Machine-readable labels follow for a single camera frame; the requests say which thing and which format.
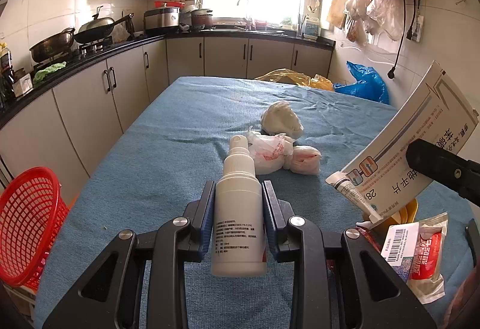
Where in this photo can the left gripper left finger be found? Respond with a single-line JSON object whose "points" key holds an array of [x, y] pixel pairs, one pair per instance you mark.
{"points": [[109, 292]]}

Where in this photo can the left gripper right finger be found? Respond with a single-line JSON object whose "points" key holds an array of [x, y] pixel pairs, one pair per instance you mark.
{"points": [[340, 279]]}

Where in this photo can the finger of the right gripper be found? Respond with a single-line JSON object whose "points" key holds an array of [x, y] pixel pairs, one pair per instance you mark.
{"points": [[459, 175], [473, 239]]}

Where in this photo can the red white sachet pack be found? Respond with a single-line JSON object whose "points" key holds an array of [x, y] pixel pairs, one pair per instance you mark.
{"points": [[414, 251]]}

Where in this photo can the long white medicine box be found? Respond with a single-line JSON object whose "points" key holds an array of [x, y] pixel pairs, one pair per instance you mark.
{"points": [[437, 112]]}

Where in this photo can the yellow plastic container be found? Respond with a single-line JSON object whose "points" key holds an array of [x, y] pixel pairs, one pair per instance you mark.
{"points": [[405, 215]]}

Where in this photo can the white ointment tube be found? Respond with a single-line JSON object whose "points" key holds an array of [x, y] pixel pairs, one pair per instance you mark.
{"points": [[341, 183]]}

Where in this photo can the white spray bottle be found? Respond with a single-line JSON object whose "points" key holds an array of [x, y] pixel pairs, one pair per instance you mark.
{"points": [[238, 247]]}

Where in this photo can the white red plastic bag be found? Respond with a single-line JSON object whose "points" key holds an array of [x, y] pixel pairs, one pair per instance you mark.
{"points": [[274, 152]]}

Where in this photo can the white tissue ball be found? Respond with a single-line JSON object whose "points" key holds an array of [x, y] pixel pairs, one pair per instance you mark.
{"points": [[279, 118]]}

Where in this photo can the lower kitchen cabinets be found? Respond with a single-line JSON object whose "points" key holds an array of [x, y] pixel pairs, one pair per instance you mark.
{"points": [[69, 125]]}

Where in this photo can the person's hand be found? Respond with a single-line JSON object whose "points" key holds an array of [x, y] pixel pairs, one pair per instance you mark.
{"points": [[463, 312]]}

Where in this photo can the red plastic basket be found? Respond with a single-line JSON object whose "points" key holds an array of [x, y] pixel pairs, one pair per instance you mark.
{"points": [[32, 214]]}

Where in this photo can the blue plastic bag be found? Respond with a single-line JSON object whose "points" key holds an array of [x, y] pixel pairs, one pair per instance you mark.
{"points": [[368, 84]]}

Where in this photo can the yellow plastic bag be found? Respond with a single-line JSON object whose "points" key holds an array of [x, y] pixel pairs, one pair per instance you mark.
{"points": [[289, 76]]}

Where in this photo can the hanging pink plastic bags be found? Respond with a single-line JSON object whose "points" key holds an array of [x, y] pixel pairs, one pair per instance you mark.
{"points": [[373, 17]]}

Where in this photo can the blue table cloth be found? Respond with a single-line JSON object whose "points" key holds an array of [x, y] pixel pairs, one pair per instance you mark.
{"points": [[180, 141]]}

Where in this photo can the green cloth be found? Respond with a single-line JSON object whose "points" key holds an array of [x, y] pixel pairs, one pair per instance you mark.
{"points": [[41, 74]]}

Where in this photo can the condiment bottles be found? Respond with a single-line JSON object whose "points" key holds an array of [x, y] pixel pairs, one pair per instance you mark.
{"points": [[14, 84]]}

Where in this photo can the black wok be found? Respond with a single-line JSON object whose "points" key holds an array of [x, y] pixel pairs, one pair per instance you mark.
{"points": [[52, 46]]}

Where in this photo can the wok with lid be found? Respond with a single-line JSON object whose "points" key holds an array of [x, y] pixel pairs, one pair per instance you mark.
{"points": [[98, 28]]}

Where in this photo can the silver rice cooker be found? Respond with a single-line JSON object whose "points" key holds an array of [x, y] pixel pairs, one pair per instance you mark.
{"points": [[161, 19]]}

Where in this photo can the brown pot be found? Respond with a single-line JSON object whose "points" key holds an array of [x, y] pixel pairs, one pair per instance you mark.
{"points": [[201, 18]]}

